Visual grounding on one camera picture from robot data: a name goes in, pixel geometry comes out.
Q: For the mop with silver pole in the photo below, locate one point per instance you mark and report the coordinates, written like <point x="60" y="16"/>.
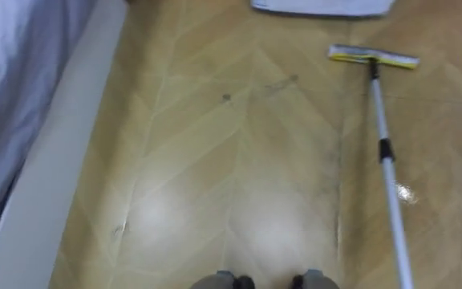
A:
<point x="380" y="124"/>

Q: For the robot legs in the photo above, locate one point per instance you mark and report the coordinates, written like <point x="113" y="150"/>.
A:
<point x="223" y="282"/>

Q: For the white floor mat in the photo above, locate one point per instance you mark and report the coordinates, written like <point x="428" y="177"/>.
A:
<point x="323" y="6"/>

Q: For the grey bed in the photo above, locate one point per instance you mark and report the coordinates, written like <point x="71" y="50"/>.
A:
<point x="10" y="100"/>

